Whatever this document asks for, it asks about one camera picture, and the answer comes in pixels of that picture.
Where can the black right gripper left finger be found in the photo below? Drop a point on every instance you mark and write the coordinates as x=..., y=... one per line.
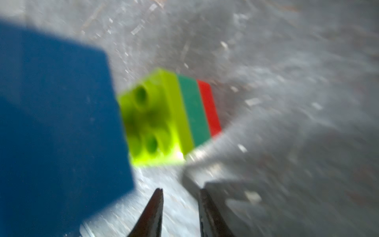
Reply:
x=150, y=222

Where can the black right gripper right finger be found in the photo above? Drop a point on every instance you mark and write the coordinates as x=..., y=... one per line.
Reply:
x=211, y=221

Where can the lime green lego brick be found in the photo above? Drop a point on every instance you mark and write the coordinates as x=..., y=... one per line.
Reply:
x=155, y=122

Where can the red lego brick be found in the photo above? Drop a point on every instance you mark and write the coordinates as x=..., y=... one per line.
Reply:
x=210, y=108

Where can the blue lego brick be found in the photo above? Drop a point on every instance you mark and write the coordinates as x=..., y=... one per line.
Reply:
x=63, y=153

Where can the dark green lego brick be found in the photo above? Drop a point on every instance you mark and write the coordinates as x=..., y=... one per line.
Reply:
x=195, y=110

